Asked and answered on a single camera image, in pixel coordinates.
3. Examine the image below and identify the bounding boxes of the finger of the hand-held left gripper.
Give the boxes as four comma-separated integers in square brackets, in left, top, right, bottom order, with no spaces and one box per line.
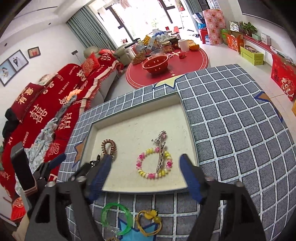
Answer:
[34,153,67,186]
[69,163,93,184]

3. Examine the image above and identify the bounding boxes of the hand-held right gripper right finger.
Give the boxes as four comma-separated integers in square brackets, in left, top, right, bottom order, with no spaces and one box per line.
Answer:
[179,153,267,241]

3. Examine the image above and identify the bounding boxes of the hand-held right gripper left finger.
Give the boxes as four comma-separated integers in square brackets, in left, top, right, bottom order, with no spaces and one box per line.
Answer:
[24,153,113,241]

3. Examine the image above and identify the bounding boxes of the brown spiral hair tie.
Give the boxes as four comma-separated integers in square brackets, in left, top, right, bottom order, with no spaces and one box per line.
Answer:
[101,139,117,156]

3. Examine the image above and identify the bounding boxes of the silver metal hair clip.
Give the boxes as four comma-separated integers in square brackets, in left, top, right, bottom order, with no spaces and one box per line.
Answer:
[156,141,167,173]

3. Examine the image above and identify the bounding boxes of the pink yellow bead bracelet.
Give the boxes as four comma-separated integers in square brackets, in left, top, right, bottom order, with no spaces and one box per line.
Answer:
[136,147,173,179]

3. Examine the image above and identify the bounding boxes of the small silver brooch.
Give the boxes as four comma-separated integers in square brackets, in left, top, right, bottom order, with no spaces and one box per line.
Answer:
[151,130,167,146]

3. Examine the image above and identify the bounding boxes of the grey shallow tray box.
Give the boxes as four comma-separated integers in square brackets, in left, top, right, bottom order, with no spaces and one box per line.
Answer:
[78,91,200,193]

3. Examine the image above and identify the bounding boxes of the pale blue floral blanket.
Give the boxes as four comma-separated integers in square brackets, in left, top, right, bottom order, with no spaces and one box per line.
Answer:
[15,117,58,197]

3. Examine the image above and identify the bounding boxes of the green translucent bangle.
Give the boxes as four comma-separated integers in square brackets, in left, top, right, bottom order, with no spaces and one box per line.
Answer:
[101,202,134,236]

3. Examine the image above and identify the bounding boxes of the black cloth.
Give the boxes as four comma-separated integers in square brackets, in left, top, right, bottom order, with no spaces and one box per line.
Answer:
[2,108,19,137]

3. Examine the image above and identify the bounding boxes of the grey twisted cloth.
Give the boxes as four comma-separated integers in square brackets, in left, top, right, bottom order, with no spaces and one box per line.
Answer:
[56,94,78,116]

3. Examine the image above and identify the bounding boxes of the grey checked table cloth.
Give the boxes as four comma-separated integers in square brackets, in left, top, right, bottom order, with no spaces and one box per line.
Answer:
[56,63,292,241]

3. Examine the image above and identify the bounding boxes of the red lettered pillow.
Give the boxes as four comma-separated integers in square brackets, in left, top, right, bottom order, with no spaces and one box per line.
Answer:
[9,83,44,122]

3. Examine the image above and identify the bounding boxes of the red printed sofa cover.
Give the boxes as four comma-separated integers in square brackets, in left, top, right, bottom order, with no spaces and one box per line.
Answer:
[0,49,124,223]

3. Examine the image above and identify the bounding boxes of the red gold patterned cushion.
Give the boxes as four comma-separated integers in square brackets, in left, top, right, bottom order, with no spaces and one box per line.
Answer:
[81,52,101,77]

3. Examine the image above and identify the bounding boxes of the red round table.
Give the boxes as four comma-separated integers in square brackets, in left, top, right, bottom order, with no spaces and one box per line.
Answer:
[125,45,209,89]

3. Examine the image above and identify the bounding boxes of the red plastic colander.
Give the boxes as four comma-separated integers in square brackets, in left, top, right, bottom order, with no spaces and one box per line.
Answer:
[142,55,171,75]

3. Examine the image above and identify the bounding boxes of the clear jar of nuts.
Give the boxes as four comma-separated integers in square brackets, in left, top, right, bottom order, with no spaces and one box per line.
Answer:
[132,45,146,65]

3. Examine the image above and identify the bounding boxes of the pale green armchair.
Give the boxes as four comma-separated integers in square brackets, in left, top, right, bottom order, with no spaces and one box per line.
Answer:
[83,44,137,68]

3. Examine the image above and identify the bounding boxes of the white paper roll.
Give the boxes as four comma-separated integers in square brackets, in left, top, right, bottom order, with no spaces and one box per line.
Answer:
[177,39,190,52]

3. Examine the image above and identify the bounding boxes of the green curtain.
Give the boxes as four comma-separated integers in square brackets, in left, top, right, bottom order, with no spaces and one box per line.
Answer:
[66,6,118,50]

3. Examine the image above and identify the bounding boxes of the yellow green flat boxes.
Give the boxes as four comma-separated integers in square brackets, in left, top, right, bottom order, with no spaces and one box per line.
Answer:
[240,45,265,66]

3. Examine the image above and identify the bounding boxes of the large red gift box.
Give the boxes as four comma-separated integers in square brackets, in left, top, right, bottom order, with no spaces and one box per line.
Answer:
[270,53,296,101]

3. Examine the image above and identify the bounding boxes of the orange red gift bag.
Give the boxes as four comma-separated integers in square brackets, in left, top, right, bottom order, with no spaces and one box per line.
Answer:
[223,32,245,54]

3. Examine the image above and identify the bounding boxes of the red plastic stool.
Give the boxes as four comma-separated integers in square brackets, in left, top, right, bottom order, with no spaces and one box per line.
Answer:
[198,28,210,43]

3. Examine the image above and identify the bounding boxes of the small white box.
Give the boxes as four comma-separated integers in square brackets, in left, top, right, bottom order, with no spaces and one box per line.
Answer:
[260,32,272,46]

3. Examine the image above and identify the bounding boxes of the potted green plant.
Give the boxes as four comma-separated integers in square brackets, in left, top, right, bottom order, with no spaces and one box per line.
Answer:
[239,21,258,35]

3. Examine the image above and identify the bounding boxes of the blue white carton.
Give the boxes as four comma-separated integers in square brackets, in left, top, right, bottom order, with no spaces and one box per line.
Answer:
[191,12,205,24]

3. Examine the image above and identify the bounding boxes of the yellow duck hair tie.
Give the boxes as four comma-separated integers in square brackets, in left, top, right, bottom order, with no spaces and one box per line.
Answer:
[135,209,162,237]

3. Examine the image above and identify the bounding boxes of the double wedding photo frame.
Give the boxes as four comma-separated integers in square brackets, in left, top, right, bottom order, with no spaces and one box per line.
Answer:
[0,49,29,87]

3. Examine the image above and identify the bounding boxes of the small red photo frame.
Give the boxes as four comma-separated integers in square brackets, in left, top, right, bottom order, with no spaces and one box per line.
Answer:
[27,46,41,59]

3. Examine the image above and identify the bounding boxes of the red low wall shelf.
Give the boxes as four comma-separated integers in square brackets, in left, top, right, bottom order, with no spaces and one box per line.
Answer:
[243,34,278,55]

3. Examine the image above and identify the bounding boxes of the black wall television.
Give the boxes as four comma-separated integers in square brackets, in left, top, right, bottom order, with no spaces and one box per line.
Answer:
[238,0,296,24]

